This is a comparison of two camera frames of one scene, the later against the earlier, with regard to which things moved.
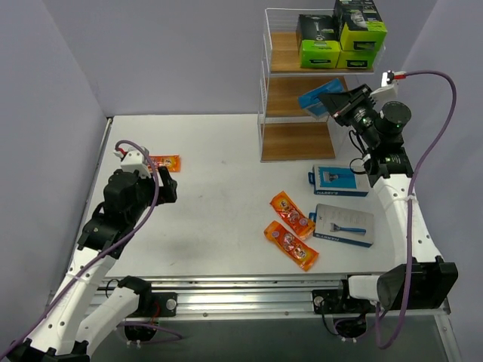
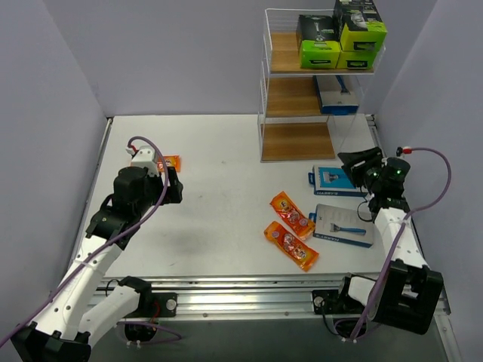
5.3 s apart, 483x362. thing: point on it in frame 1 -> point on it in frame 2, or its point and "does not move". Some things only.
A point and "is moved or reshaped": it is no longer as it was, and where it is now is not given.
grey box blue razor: (311, 102) is moved or reshaped
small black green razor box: (358, 26) does not move
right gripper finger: (335, 101) -> (352, 161)
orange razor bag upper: (303, 226) does not move
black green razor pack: (319, 40) does not move
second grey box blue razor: (343, 224) does not move
